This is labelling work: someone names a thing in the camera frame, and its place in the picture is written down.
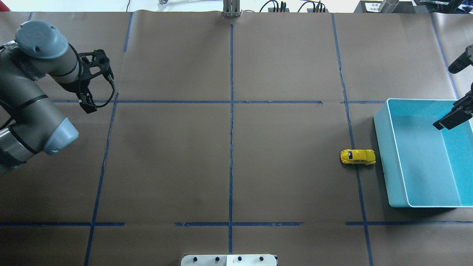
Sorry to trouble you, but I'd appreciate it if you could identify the black cable bundle left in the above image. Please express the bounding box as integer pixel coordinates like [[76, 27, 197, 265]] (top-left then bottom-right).
[[259, 0, 290, 13]]

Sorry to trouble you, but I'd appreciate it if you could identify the black box with label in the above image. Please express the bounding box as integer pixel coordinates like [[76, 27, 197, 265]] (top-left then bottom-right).
[[353, 0, 415, 14]]

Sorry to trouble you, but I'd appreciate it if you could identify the yellow beetle toy car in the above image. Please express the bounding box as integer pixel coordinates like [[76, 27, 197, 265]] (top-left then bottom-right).
[[340, 149, 376, 165]]

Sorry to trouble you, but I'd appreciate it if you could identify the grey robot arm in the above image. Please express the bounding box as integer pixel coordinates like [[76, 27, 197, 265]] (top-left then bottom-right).
[[1, 20, 97, 175]]

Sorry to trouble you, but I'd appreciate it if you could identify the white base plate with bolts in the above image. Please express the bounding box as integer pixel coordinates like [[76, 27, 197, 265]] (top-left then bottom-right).
[[180, 254, 278, 266]]

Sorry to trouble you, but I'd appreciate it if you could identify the turquoise plastic bin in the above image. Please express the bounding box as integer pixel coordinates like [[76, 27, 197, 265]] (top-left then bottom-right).
[[374, 98, 473, 208]]

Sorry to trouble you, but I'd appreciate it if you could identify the grey metal post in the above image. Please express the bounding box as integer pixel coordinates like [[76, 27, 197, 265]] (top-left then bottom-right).
[[222, 0, 241, 17]]

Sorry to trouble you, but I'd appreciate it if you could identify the silver metal cylinder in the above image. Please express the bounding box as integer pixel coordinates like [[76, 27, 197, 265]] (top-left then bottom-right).
[[378, 0, 400, 14]]

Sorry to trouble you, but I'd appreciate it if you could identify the black cable bundle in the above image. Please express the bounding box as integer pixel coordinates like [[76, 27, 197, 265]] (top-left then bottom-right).
[[298, 0, 329, 13], [259, 0, 290, 13]]

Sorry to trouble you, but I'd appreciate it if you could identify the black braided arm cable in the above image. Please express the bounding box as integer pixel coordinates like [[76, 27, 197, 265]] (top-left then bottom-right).
[[70, 44, 116, 109]]

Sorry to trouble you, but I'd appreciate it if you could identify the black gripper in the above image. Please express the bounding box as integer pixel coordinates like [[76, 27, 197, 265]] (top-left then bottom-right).
[[59, 80, 98, 113]]

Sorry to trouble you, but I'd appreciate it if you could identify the black cable bundle right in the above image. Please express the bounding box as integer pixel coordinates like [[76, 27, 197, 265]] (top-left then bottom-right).
[[298, 0, 329, 13]]

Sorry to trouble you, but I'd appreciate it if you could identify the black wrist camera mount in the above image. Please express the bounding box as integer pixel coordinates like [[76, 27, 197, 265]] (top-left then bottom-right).
[[78, 49, 114, 82]]

